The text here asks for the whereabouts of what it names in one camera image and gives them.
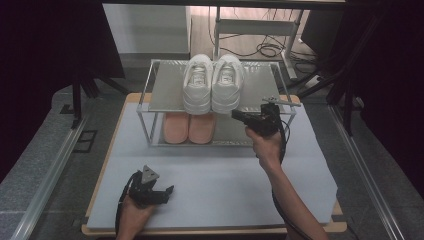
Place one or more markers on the metal shoe rack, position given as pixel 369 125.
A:
pixel 166 90

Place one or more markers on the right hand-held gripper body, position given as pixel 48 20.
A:
pixel 266 121

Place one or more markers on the white sneaker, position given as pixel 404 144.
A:
pixel 197 96
pixel 226 96

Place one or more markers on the dark curtain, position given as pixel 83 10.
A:
pixel 33 66
pixel 400 83

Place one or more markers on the person's right hand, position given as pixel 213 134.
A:
pixel 266 150

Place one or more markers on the black metal stand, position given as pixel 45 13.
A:
pixel 348 113
pixel 76 100

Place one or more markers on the aluminium floor rail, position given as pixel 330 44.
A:
pixel 366 173
pixel 50 180

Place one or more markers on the white cabinet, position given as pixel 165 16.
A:
pixel 146 30

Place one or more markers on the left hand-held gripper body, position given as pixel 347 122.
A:
pixel 145 193

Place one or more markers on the white power strip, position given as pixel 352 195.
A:
pixel 315 81

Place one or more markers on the white desk frame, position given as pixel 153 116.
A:
pixel 253 27

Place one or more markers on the person's left hand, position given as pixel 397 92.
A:
pixel 133 220

